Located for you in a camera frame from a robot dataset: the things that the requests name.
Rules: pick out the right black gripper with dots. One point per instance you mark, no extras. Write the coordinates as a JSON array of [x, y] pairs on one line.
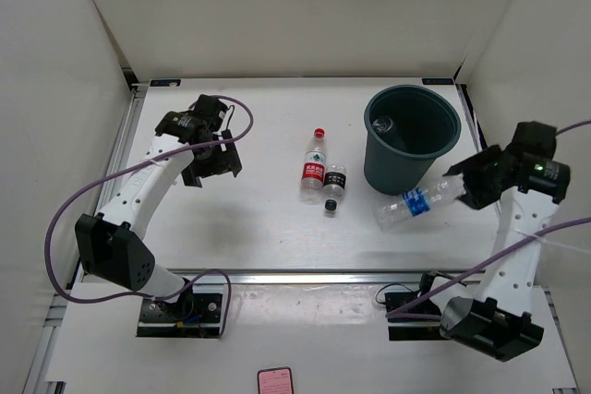
[[476, 196]]

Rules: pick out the blue label clear bottle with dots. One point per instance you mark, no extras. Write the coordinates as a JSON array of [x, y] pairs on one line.
[[420, 200]]

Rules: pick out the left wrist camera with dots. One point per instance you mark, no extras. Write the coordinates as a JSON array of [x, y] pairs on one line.
[[211, 110]]

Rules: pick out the pink smartphone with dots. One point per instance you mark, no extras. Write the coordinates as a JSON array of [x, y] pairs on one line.
[[275, 381]]

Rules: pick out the dark green plastic bin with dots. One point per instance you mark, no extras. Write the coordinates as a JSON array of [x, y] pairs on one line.
[[430, 128]]

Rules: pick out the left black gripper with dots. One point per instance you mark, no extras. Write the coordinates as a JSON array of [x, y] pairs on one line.
[[227, 161]]

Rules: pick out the small black label bottle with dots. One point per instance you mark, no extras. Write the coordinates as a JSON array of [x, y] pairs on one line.
[[334, 187]]

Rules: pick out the red label plastic bottle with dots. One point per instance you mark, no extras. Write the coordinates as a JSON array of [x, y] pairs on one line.
[[314, 168]]

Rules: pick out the clear bottle white cap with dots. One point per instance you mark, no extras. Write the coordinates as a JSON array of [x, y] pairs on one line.
[[386, 129]]

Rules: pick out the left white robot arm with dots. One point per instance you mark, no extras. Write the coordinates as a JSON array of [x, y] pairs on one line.
[[110, 243]]

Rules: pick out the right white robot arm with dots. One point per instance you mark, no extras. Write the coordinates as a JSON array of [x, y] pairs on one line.
[[495, 316]]

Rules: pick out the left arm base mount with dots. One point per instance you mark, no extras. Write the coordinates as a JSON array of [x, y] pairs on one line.
[[196, 314]]

